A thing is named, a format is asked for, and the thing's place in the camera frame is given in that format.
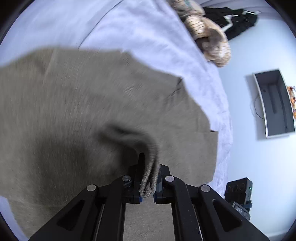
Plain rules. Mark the orange patterned item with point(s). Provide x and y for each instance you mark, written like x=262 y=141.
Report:
x=291 y=92

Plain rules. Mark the lavender plush bed blanket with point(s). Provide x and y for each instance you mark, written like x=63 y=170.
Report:
x=152 y=33

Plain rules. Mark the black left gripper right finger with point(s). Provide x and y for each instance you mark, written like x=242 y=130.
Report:
x=200 y=213

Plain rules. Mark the grey open storage box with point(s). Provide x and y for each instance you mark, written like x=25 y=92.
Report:
x=275 y=100

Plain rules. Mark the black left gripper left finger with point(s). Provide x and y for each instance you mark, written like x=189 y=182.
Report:
x=96 y=213

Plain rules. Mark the olive knit sweater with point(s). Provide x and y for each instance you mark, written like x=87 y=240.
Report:
x=70 y=118

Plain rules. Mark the black garment on floor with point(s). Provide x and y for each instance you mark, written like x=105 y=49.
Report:
x=232 y=22

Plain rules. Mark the beige striped clothes pile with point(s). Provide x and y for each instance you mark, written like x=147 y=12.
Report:
x=208 y=36

